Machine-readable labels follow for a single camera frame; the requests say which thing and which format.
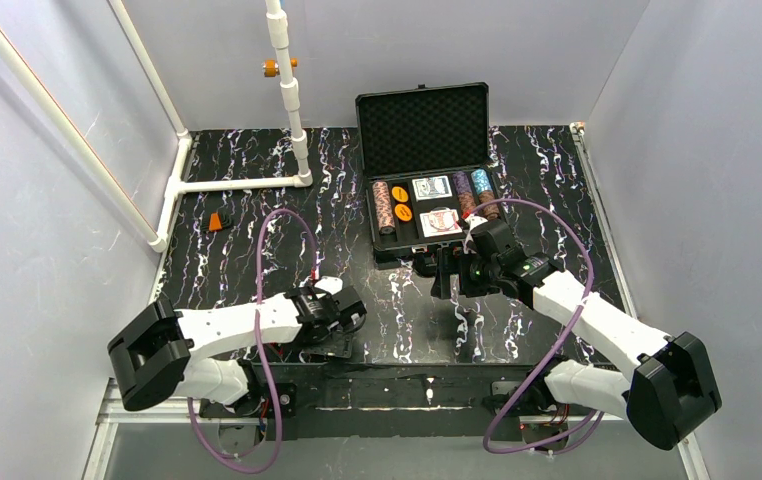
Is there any red playing card deck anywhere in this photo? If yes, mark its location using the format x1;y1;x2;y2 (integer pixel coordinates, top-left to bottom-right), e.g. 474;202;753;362
419;208;462;238

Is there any purple chip stack in case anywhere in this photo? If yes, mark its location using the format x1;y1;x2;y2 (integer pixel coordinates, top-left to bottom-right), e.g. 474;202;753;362
452;171;477;217

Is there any black poker set case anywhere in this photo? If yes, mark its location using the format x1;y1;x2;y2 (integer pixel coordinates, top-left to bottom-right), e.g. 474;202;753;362
355;82;498;275

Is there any white pvc pipe frame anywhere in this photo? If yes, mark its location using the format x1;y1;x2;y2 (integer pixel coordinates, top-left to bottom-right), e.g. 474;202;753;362
0;1;313;253

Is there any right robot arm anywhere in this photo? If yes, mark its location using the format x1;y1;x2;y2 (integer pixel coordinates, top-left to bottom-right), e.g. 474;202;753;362
431;216;723;450

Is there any blue chip stack in case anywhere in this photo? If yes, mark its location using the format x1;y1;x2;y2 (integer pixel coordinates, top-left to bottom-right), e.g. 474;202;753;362
470;169;492;195

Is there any brown chip stack in case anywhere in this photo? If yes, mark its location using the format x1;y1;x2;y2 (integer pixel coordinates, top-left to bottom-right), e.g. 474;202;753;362
478;189;500;220

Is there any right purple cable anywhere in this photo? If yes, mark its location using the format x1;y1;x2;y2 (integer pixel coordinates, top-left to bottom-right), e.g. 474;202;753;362
463;197;606;457

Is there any purple cable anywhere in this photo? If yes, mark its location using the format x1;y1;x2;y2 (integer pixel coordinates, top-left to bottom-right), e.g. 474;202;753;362
463;197;606;457
186;208;321;476

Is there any orange pipe fitting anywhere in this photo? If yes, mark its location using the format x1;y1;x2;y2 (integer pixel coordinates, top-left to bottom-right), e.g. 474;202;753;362
262;57;298;78

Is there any yellow big blind button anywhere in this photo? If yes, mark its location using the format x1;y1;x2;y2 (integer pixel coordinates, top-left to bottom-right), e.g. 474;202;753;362
390;186;409;204
393;203;413;223

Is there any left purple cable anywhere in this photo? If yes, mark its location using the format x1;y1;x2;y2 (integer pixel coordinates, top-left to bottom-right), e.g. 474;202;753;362
186;208;321;476

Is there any blue playing card deck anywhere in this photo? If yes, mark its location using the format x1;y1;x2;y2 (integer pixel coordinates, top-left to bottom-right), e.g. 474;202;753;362
412;175;453;201

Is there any orange poker chip stack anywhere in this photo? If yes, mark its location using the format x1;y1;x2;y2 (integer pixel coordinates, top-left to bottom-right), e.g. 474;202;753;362
372;181;391;212

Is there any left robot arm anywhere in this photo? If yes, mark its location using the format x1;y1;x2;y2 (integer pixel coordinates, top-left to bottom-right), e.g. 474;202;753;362
107;277;367;412

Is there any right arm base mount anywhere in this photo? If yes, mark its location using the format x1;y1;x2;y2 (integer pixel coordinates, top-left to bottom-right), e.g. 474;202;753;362
482;380;570;443

